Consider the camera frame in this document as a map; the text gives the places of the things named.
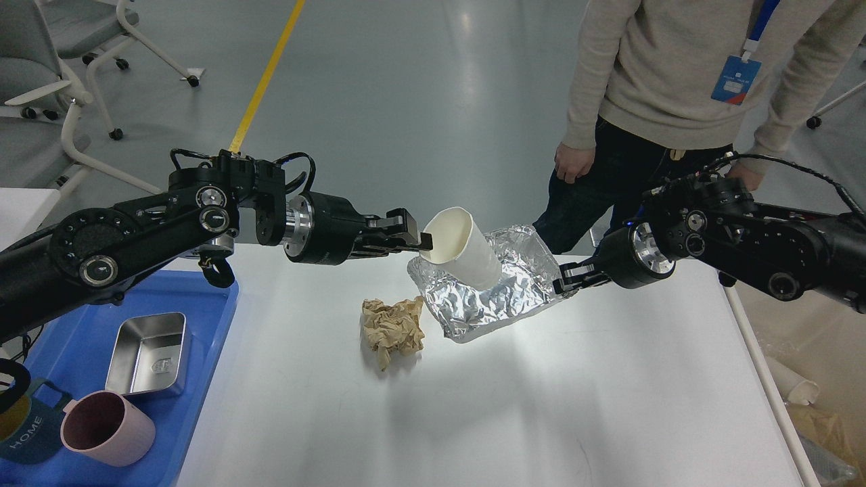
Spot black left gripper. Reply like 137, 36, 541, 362
283, 191, 433, 265

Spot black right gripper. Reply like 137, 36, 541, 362
553, 222, 675, 296

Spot aluminium foil tray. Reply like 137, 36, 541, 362
407, 225, 561, 344

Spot white paper cup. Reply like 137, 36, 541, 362
420, 207, 502, 290

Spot metal rectangular tin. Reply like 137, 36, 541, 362
105, 312, 191, 398

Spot pink plastic mug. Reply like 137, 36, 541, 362
61, 390, 156, 467

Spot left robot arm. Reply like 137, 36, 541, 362
1, 149, 433, 342

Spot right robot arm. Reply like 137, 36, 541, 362
553, 152, 865, 312

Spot person in beige sweater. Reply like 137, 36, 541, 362
533, 1, 865, 254

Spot paper cup in bin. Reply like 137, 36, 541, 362
766, 356, 820, 406

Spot beige plastic bin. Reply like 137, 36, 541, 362
725, 284, 865, 486

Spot white chair base right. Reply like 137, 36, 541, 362
805, 81, 866, 131

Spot blue plastic tray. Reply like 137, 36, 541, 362
1, 271, 239, 486

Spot grey office chair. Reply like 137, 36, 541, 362
1, 1, 161, 198
41, 1, 199, 87

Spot white side table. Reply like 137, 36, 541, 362
1, 187, 61, 251

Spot dark blue HOME mug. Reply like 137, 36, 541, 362
1, 378, 72, 465

